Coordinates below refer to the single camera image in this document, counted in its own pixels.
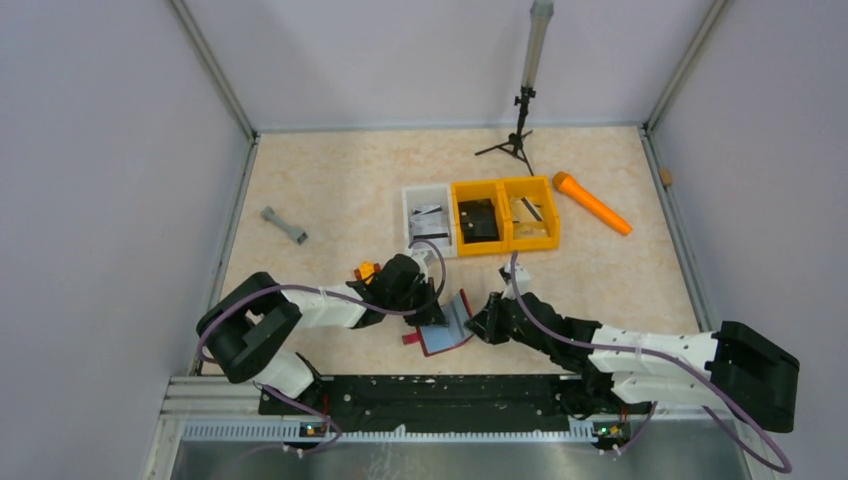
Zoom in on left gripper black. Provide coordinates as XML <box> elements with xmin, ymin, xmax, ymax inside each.
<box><xmin>388</xmin><ymin>277</ymin><xmax>449</xmax><ymax>327</ymax></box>

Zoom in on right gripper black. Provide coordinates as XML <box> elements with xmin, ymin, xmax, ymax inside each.
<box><xmin>466</xmin><ymin>290</ymin><xmax>552</xmax><ymax>355</ymax></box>

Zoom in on red leather card holder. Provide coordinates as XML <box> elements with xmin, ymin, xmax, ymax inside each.
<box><xmin>401</xmin><ymin>289</ymin><xmax>473</xmax><ymax>357</ymax></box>

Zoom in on credit card with black stripe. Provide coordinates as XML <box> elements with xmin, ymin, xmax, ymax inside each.
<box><xmin>410</xmin><ymin>224</ymin><xmax>451</xmax><ymax>243</ymax></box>

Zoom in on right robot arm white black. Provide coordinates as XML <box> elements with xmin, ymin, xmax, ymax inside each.
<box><xmin>465</xmin><ymin>293</ymin><xmax>800</xmax><ymax>433</ymax></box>

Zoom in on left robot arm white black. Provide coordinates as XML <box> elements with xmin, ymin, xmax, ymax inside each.
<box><xmin>196</xmin><ymin>254</ymin><xmax>447</xmax><ymax>414</ymax></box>

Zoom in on yellow toy brick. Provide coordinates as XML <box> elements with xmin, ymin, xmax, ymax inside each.
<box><xmin>354</xmin><ymin>262</ymin><xmax>381</xmax><ymax>283</ymax></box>

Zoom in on small packets in clear bin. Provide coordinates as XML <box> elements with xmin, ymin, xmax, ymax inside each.
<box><xmin>409</xmin><ymin>205</ymin><xmax>449</xmax><ymax>226</ymax></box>

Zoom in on clear plastic bin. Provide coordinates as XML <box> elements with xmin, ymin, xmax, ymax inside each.
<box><xmin>402</xmin><ymin>183</ymin><xmax>458</xmax><ymax>258</ymax></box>

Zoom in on yellow bin with clear bag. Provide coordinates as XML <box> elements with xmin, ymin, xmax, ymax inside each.
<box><xmin>501</xmin><ymin>176</ymin><xmax>561</xmax><ymax>251</ymax></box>

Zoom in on black part in bin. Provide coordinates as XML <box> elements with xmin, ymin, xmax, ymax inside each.
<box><xmin>458</xmin><ymin>199</ymin><xmax>500</xmax><ymax>244</ymax></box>

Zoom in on grey dumbbell shaped part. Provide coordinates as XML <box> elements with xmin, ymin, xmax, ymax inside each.
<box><xmin>260</xmin><ymin>206</ymin><xmax>308</xmax><ymax>245</ymax></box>

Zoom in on yellow bin with black part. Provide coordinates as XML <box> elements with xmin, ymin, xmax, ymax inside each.
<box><xmin>451</xmin><ymin>179</ymin><xmax>507</xmax><ymax>257</ymax></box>

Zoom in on orange toy microphone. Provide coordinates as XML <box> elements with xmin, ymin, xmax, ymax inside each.
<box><xmin>552</xmin><ymin>171</ymin><xmax>632</xmax><ymax>236</ymax></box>

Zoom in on black tripod with grey pole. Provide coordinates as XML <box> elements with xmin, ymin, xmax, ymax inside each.
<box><xmin>474</xmin><ymin>0</ymin><xmax>555</xmax><ymax>176</ymax></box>

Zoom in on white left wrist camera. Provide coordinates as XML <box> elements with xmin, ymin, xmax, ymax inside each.
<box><xmin>405</xmin><ymin>240</ymin><xmax>439</xmax><ymax>275</ymax></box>

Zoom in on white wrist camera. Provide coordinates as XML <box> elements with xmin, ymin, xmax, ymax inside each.
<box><xmin>405</xmin><ymin>240</ymin><xmax>439</xmax><ymax>275</ymax></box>
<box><xmin>499</xmin><ymin>262</ymin><xmax>532</xmax><ymax>299</ymax></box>

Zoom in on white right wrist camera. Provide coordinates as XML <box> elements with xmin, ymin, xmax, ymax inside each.
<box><xmin>499</xmin><ymin>262</ymin><xmax>532</xmax><ymax>299</ymax></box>

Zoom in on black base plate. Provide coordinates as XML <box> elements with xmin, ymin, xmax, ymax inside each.
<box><xmin>258</xmin><ymin>374</ymin><xmax>654</xmax><ymax>435</ymax></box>

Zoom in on small tan wall knob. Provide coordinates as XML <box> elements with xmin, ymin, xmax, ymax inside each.
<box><xmin>658</xmin><ymin>167</ymin><xmax>674</xmax><ymax>188</ymax></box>

